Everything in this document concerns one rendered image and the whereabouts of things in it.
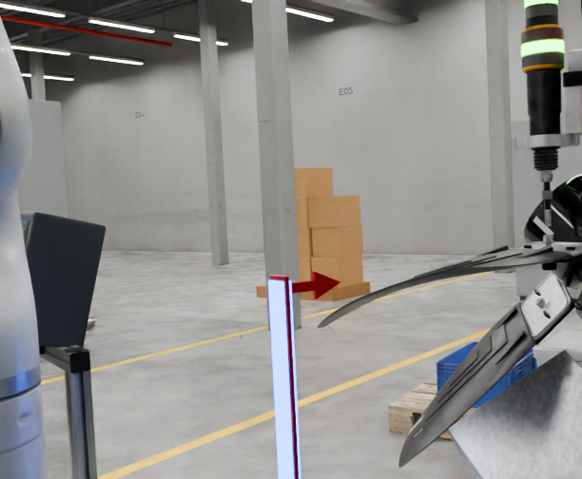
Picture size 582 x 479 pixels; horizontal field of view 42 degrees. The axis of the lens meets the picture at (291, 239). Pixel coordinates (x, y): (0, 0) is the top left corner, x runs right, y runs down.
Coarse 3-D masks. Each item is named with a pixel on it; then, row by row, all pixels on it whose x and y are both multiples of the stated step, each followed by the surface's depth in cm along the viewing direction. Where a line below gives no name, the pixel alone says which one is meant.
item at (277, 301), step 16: (272, 288) 64; (272, 304) 64; (272, 320) 64; (272, 336) 65; (272, 352) 65; (288, 384) 63; (288, 400) 63; (288, 416) 63; (288, 432) 64; (288, 448) 64; (288, 464) 64
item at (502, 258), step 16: (480, 256) 82; (496, 256) 79; (512, 256) 78; (528, 256) 76; (544, 256) 76; (560, 256) 76; (432, 272) 75; (448, 272) 62; (464, 272) 64; (480, 272) 67; (384, 288) 67; (400, 288) 68; (352, 304) 71
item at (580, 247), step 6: (516, 246) 86; (522, 246) 87; (534, 246) 86; (540, 246) 85; (552, 246) 84; (558, 246) 84; (564, 246) 83; (576, 246) 82; (570, 252) 78; (576, 252) 79
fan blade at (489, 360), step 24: (504, 336) 94; (528, 336) 90; (480, 360) 96; (504, 360) 91; (456, 384) 98; (480, 384) 92; (432, 408) 100; (456, 408) 92; (432, 432) 93; (408, 456) 93
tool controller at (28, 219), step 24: (24, 216) 113; (48, 216) 110; (24, 240) 110; (48, 240) 110; (72, 240) 112; (96, 240) 114; (48, 264) 110; (72, 264) 112; (96, 264) 114; (48, 288) 110; (72, 288) 112; (48, 312) 110; (72, 312) 112; (48, 336) 110; (72, 336) 112
